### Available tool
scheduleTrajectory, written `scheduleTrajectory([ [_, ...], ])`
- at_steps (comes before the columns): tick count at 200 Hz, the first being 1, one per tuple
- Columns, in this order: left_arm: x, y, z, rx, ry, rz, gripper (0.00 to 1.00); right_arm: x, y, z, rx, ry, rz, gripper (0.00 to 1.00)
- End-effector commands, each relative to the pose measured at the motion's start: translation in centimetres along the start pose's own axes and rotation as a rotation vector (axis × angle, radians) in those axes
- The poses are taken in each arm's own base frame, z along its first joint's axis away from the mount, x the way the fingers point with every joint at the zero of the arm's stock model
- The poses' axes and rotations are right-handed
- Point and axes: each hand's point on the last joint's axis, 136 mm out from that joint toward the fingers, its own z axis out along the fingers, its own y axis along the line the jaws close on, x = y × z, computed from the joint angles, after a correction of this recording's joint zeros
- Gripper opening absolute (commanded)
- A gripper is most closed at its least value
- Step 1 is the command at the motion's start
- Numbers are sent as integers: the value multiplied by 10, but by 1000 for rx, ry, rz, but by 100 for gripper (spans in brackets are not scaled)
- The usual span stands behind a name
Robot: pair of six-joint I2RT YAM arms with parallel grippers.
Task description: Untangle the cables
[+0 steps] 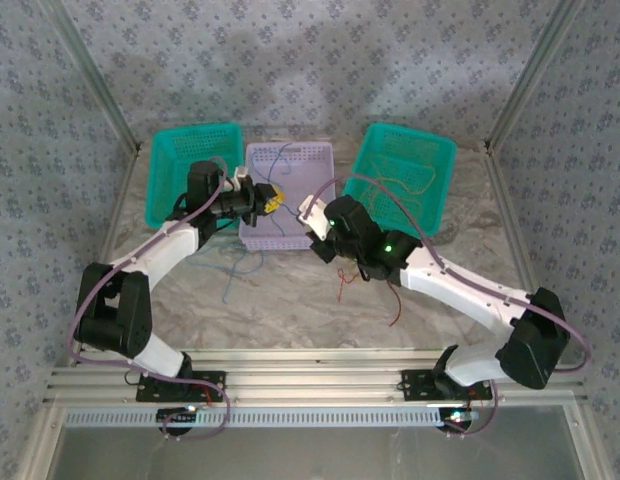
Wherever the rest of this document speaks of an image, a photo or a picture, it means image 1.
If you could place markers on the lilac plastic basket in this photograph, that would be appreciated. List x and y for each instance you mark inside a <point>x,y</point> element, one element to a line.
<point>310,165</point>

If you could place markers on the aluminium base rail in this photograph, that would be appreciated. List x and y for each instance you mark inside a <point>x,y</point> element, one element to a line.
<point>315,380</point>

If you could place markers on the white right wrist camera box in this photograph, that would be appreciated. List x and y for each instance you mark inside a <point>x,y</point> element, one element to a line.
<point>315,220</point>

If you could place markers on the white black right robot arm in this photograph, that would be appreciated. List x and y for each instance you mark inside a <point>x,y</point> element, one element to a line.
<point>530,345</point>

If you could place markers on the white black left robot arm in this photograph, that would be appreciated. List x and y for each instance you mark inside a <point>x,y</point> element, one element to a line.
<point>115,310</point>

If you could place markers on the grey metal panel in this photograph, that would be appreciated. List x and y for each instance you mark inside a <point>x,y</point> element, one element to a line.
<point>315,455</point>

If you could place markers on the aluminium corner post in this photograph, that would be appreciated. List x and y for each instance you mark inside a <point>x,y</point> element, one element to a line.
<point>95,75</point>
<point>531,75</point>

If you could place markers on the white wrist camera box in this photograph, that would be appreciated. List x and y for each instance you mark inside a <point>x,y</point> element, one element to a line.
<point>241,173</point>
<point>315,220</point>

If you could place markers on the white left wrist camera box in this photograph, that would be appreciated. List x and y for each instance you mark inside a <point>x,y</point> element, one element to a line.
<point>241,173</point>

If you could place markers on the aluminium side rail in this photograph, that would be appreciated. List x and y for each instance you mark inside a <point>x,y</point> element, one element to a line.
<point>117,215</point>
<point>515,230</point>

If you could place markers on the small electronics board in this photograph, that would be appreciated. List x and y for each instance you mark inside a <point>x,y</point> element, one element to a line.
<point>177,414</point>
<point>457,416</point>

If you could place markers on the teal plastic basket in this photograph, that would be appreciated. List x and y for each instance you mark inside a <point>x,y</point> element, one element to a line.
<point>175,150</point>
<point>405,145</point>

